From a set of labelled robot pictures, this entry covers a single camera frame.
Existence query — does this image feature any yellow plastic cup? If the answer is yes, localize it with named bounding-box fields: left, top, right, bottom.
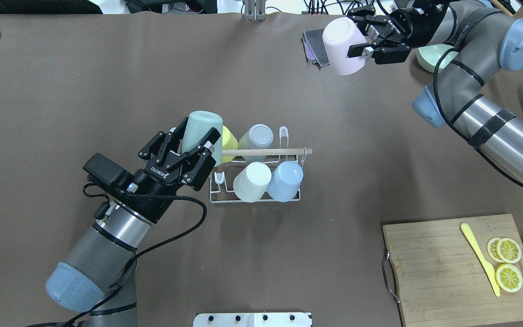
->
left=221, top=126, right=238, bottom=163

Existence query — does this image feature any blue plastic cup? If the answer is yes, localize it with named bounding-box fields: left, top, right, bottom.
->
left=267, top=161, right=304, bottom=202

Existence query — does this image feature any yellow plastic knife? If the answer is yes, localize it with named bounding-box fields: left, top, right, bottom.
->
left=459, top=222, right=501, bottom=297

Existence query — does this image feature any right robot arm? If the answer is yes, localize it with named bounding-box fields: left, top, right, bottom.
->
left=346, top=0, right=523, bottom=188

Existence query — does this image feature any grey plastic cup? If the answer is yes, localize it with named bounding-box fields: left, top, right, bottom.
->
left=238, top=124, right=274, bottom=149

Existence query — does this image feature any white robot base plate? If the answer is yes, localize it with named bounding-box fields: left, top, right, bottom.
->
left=193, top=312, right=313, bottom=327

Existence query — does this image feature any white wire cup rack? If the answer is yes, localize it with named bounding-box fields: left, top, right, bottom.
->
left=209, top=124, right=313, bottom=203

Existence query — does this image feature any white plastic cup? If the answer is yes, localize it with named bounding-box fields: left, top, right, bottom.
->
left=233, top=162, right=271, bottom=203

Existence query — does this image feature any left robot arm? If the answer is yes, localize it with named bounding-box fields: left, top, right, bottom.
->
left=46, top=117, right=222, bottom=327

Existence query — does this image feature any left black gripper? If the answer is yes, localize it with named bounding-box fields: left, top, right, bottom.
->
left=118, top=117, right=221, bottom=223

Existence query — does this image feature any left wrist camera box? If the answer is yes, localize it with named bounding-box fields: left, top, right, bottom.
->
left=83, top=153, right=133, bottom=196

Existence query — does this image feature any green plastic cup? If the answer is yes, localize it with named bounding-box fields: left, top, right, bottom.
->
left=181, top=110, right=223, bottom=153

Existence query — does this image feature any wooden cutting board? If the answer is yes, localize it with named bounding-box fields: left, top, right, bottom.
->
left=382, top=214, right=523, bottom=327

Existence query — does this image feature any lemon slice lower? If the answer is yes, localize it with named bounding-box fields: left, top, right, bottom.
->
left=495, top=263, right=523, bottom=292

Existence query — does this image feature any grey folded cloth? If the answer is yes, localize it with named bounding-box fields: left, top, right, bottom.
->
left=301, top=29, right=330, bottom=68

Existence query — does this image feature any pink plastic cup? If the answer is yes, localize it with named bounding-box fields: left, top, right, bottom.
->
left=322, top=17, right=367, bottom=76

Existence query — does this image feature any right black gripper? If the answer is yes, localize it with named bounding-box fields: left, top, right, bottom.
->
left=347, top=5, right=448, bottom=64

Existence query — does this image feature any purple cloth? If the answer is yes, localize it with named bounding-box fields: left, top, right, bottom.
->
left=301, top=38, right=316, bottom=64

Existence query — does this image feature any light green bowl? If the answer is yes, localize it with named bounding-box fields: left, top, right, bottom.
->
left=416, top=44, right=453, bottom=73

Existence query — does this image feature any lemon slice upper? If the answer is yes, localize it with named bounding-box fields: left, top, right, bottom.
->
left=486, top=238, right=522, bottom=264

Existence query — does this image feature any lemon slice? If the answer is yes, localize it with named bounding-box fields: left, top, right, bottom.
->
left=486, top=238, right=522, bottom=264
left=495, top=263, right=523, bottom=292

